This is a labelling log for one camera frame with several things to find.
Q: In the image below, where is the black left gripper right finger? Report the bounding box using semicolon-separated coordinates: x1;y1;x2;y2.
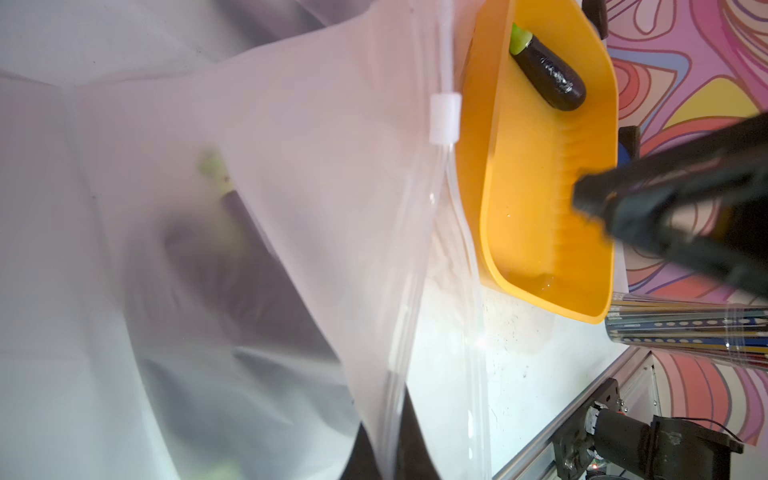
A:
395;390;440;480

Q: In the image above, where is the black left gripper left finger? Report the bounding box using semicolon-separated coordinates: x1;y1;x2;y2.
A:
339;424;382;480

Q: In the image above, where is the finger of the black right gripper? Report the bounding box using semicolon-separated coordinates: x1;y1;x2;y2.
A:
572;113;767;296

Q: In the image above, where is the purple eggplant in tray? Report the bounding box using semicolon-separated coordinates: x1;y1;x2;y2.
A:
509;23;587;112

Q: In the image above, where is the yellow plastic tray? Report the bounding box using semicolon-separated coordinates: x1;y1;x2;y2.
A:
456;0;618;324

